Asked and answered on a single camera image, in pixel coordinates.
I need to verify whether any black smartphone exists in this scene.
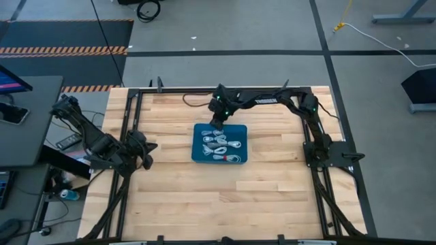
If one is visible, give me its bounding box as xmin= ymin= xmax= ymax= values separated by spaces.
xmin=0 ymin=101 xmax=31 ymax=126

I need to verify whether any dark grey desk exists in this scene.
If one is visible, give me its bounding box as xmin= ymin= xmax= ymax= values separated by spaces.
xmin=0 ymin=163 xmax=52 ymax=245

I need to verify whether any yellow hanging cable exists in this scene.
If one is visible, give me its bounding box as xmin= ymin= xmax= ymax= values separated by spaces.
xmin=332 ymin=0 xmax=354 ymax=33

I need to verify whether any black hanging cable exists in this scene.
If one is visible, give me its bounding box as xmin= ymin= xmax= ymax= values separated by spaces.
xmin=89 ymin=0 xmax=121 ymax=71

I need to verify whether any blue plastic bin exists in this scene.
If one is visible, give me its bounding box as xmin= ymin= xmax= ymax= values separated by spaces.
xmin=190 ymin=122 xmax=249 ymax=165

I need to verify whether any white floor cord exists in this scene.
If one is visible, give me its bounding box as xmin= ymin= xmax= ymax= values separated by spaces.
xmin=343 ymin=22 xmax=436 ymax=69

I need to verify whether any blue and white bottle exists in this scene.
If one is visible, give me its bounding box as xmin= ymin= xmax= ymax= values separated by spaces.
xmin=59 ymin=189 xmax=81 ymax=201

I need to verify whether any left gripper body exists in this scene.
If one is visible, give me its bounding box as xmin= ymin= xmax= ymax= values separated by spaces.
xmin=140 ymin=142 xmax=159 ymax=171

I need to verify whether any black keyboard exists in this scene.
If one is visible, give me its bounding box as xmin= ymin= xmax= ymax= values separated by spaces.
xmin=0 ymin=169 xmax=15 ymax=210

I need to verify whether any black hazard-striped floor mat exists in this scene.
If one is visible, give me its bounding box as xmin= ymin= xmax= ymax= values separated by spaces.
xmin=0 ymin=18 xmax=135 ymax=95

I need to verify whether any grey table leg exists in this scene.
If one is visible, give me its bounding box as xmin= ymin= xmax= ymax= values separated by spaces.
xmin=371 ymin=0 xmax=436 ymax=25

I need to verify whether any coiled black cable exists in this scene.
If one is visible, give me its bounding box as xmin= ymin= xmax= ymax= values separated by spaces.
xmin=136 ymin=0 xmax=162 ymax=24

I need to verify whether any black floor cabinet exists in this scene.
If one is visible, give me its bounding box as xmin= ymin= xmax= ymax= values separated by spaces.
xmin=116 ymin=0 xmax=165 ymax=5

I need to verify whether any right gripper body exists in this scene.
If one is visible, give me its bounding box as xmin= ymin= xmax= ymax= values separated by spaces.
xmin=208 ymin=95 xmax=234 ymax=120

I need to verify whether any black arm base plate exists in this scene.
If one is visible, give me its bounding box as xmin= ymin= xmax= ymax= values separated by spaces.
xmin=302 ymin=140 xmax=366 ymax=169
xmin=89 ymin=146 xmax=137 ymax=171

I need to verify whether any computer monitor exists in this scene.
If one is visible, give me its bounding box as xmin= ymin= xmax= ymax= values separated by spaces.
xmin=0 ymin=64 xmax=34 ymax=96

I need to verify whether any black remote control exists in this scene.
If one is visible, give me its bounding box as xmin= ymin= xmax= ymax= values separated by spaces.
xmin=55 ymin=133 xmax=83 ymax=151

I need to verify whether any white cable with red tie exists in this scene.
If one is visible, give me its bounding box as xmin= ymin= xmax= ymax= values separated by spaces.
xmin=212 ymin=154 xmax=243 ymax=163

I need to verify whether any black box on grey base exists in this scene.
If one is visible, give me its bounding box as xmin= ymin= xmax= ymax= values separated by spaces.
xmin=401 ymin=65 xmax=436 ymax=115

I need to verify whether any black desk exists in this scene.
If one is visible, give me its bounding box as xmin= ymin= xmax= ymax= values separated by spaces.
xmin=0 ymin=75 xmax=65 ymax=168

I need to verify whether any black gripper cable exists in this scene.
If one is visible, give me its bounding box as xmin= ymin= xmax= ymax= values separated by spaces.
xmin=182 ymin=91 xmax=215 ymax=108

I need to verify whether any black aluminium table frame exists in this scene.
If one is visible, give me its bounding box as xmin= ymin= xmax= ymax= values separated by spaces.
xmin=80 ymin=86 xmax=379 ymax=245

